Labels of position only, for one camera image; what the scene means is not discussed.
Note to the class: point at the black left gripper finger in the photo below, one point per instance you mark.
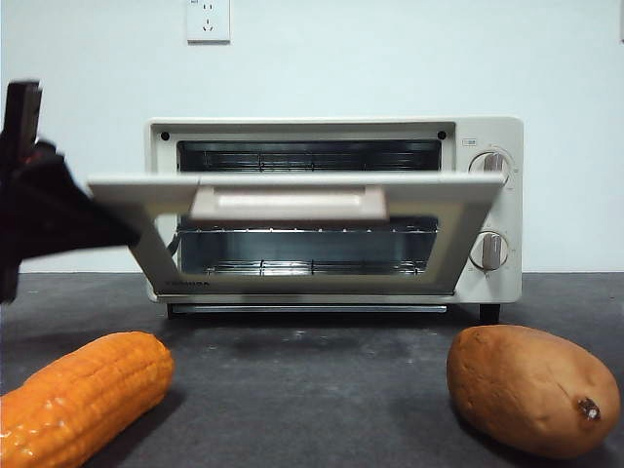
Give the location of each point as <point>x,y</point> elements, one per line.
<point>78,219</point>

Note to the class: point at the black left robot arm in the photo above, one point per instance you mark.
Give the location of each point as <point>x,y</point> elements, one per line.
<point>12,234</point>

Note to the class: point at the black oven foot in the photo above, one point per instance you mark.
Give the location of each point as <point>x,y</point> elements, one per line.
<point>169,312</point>
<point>489,313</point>

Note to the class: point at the silver oven crumb tray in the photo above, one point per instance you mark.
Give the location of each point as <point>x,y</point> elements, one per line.
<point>307,308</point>

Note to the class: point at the cream toaster oven body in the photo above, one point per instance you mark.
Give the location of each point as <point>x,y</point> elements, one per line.
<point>312,129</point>

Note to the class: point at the beige oven timer knob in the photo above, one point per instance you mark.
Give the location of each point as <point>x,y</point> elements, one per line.
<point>492,249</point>

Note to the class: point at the beige oven temperature knob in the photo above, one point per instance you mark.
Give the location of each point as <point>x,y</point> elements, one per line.
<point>490,162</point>

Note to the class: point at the orange corn cob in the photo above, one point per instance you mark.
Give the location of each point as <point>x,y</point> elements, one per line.
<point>88,390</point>

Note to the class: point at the brown sweet potato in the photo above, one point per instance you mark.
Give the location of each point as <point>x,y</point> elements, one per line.
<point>526,390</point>

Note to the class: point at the white wall socket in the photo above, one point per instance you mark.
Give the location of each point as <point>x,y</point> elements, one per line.
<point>208,22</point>

